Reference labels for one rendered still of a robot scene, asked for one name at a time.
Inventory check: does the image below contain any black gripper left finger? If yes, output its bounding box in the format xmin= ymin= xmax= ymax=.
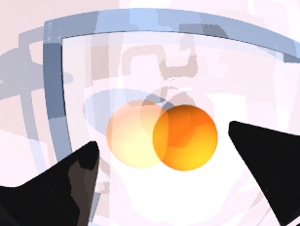
xmin=0 ymin=140 xmax=101 ymax=226

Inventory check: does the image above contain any light blue l-shaped wall top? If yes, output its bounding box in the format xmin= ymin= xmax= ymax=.
xmin=43 ymin=8 xmax=300 ymax=162

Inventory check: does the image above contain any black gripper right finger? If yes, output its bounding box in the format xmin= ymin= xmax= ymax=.
xmin=228 ymin=121 xmax=300 ymax=226

